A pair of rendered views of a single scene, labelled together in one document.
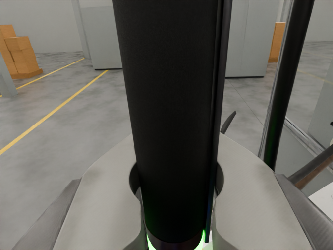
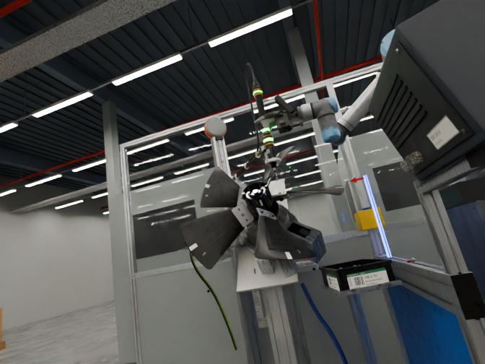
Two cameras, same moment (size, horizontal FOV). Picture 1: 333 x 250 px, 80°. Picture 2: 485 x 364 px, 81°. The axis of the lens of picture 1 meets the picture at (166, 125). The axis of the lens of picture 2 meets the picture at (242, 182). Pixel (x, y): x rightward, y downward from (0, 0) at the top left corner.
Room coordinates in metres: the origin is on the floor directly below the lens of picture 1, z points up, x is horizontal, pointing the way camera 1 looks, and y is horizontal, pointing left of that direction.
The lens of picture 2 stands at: (0.00, 1.21, 0.97)
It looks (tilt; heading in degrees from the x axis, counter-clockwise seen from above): 15 degrees up; 281
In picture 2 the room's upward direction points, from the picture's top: 11 degrees counter-clockwise
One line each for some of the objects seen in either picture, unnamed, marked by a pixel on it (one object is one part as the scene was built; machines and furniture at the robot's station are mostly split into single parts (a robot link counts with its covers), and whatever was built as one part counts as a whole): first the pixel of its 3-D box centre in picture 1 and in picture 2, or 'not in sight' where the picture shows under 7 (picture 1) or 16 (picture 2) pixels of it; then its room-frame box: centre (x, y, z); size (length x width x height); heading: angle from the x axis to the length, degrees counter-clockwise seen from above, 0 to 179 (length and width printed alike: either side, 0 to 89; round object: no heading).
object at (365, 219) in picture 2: not in sight; (369, 221); (-0.30, -0.28, 1.02); 0.16 x 0.10 x 0.11; 88
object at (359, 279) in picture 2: not in sight; (354, 274); (-0.11, 0.18, 0.85); 0.22 x 0.17 x 0.07; 102
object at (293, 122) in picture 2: not in sight; (288, 119); (-0.04, 0.00, 1.52); 0.12 x 0.08 x 0.09; 178
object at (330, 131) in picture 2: not in sight; (330, 129); (-0.20, -0.01, 1.43); 0.11 x 0.08 x 0.11; 73
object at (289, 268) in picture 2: not in sight; (287, 263); (0.11, -0.01, 0.91); 0.12 x 0.08 x 0.12; 88
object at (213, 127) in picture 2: not in sight; (215, 128); (0.46, -0.61, 1.88); 0.17 x 0.15 x 0.16; 178
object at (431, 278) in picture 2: not in sight; (404, 271); (-0.28, 0.11, 0.82); 0.90 x 0.04 x 0.08; 88
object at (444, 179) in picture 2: not in sight; (444, 175); (-0.26, 0.64, 1.04); 0.24 x 0.03 x 0.03; 88
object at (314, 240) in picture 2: not in sight; (303, 240); (0.02, -0.03, 0.98); 0.20 x 0.16 x 0.20; 88
